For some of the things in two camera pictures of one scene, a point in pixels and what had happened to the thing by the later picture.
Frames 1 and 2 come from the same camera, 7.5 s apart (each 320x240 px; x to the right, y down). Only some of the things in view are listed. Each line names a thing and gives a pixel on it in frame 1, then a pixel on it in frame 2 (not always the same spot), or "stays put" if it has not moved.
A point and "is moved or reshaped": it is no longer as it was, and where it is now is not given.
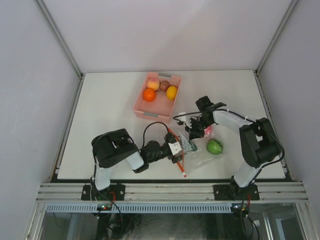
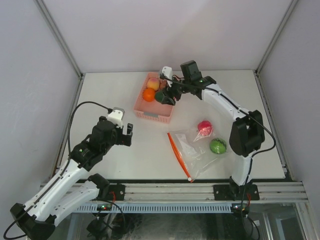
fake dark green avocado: [194, 147] -> [159, 96]
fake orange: [149, 94] stays put
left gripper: [168, 137] -> [124, 139]
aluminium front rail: [286, 192] stays put
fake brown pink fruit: [164, 85] stays put
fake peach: [153, 83] stays put
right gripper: [193, 133] -> [170, 90]
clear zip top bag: [202, 152] is moved or reshaped
